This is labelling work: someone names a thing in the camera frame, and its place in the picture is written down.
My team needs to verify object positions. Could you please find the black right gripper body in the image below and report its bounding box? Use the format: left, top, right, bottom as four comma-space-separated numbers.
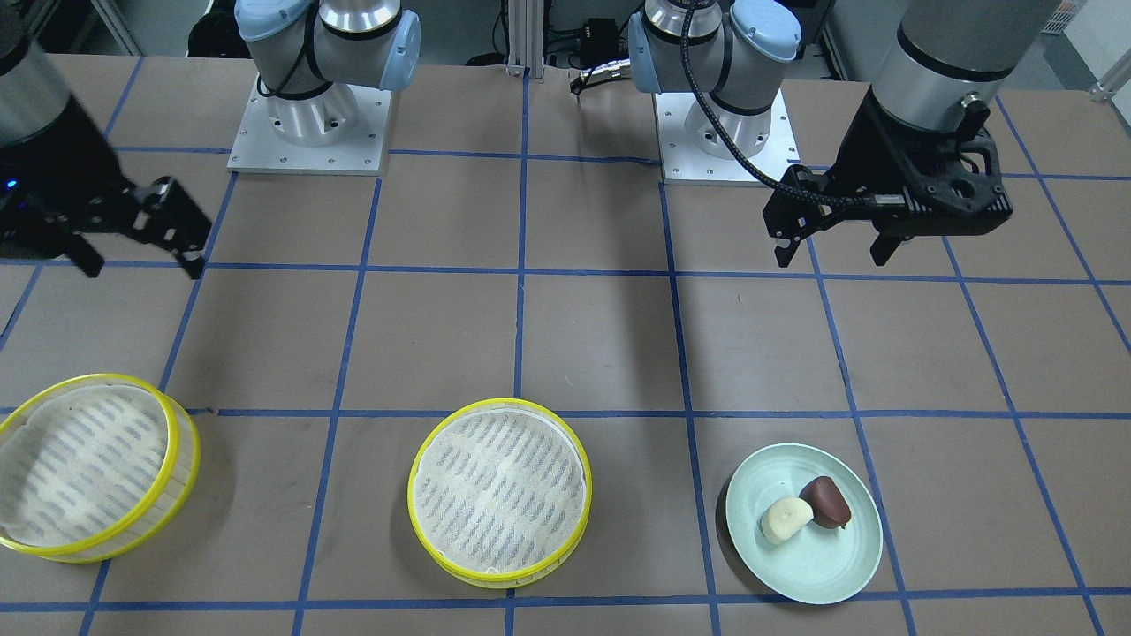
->
1, 97, 133, 259

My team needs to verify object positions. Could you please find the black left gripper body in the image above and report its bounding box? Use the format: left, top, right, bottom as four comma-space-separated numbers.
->
831, 91, 1015, 238

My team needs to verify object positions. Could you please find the yellow rimmed steamer basket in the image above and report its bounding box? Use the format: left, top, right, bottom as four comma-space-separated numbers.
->
1, 372, 201, 564
406, 397, 594, 588

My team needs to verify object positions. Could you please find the brown steamed bun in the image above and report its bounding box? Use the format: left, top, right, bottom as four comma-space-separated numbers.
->
798, 475, 852, 530

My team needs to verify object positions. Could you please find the white steamed bun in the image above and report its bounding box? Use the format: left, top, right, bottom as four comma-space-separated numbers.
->
760, 496, 815, 545

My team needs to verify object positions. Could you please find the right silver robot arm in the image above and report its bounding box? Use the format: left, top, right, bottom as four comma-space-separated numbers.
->
3, 1, 421, 280

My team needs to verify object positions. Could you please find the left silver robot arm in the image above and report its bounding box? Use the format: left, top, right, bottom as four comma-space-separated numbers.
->
627, 1, 1053, 267

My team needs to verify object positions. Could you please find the light green plate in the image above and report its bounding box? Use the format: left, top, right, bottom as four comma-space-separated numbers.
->
724, 442, 884, 605

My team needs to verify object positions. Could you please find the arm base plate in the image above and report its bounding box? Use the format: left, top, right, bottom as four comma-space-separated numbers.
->
227, 80, 397, 177
653, 91, 801, 186

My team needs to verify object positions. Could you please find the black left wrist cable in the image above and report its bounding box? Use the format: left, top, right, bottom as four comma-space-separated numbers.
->
679, 0, 907, 210

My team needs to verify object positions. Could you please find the aluminium frame post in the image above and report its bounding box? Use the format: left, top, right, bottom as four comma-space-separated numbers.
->
506, 0, 545, 81

